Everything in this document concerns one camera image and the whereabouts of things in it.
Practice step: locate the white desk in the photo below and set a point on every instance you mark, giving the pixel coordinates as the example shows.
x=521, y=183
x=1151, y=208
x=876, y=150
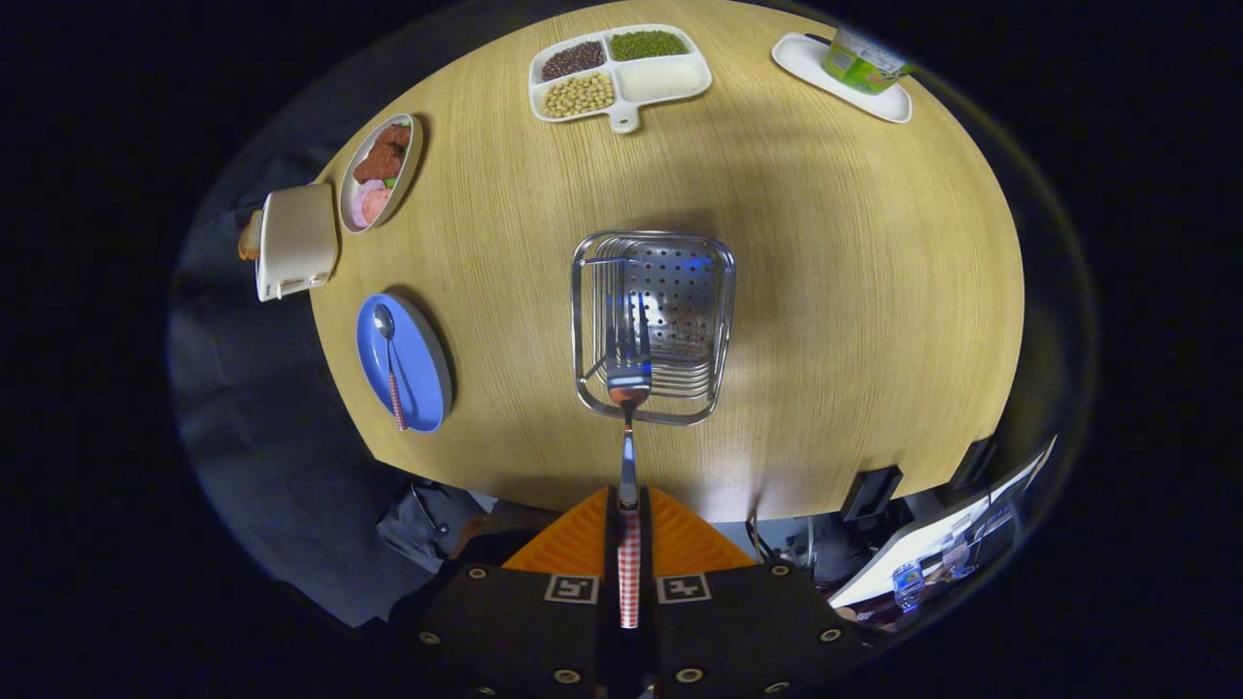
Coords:
x=903, y=553

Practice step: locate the white divided tray of beans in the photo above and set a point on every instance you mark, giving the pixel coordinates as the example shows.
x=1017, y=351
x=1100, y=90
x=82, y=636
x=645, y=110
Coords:
x=665, y=80

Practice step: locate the grey cloth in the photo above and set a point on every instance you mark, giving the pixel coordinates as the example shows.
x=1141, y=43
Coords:
x=427, y=524

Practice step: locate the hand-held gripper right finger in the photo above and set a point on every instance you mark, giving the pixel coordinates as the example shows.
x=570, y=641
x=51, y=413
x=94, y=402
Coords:
x=738, y=631

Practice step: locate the blue round plate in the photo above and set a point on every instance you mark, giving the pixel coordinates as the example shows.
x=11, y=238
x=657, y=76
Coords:
x=422, y=379

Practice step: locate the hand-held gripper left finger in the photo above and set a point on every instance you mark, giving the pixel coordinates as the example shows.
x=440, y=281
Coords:
x=524, y=631

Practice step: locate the oval plate with meat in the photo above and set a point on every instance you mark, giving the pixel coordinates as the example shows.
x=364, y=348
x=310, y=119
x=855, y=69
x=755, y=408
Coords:
x=381, y=165

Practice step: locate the small white plate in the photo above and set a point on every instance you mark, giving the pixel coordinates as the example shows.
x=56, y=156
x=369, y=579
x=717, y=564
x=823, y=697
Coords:
x=806, y=63

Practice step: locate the green labelled can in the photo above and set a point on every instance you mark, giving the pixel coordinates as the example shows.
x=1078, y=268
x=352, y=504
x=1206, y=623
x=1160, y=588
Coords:
x=859, y=66

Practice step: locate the perforated metal basket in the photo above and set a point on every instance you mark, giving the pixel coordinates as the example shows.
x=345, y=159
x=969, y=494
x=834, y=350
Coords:
x=680, y=282

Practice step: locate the cream white toaster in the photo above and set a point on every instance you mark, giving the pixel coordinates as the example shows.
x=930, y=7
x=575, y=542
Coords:
x=296, y=238

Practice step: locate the toasted bread slice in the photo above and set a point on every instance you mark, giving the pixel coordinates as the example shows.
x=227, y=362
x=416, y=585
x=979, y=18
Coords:
x=251, y=238

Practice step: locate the clear water bottle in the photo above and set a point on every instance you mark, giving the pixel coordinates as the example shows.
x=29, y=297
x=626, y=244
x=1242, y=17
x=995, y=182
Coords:
x=908, y=584
x=956, y=555

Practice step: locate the black table leg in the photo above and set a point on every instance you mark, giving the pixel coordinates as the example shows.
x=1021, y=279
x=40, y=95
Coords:
x=871, y=492
x=974, y=463

